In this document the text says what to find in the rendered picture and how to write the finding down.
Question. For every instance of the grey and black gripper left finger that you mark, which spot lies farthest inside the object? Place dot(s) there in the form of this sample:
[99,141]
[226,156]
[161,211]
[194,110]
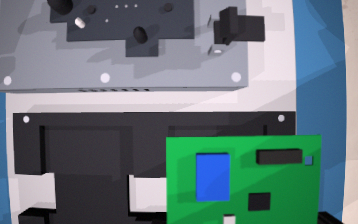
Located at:
[158,221]

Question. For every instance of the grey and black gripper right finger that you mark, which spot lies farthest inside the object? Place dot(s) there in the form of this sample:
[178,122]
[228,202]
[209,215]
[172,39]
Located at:
[326,218]

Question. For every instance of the green circuit board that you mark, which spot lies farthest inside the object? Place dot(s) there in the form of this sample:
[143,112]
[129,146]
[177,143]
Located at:
[243,179]

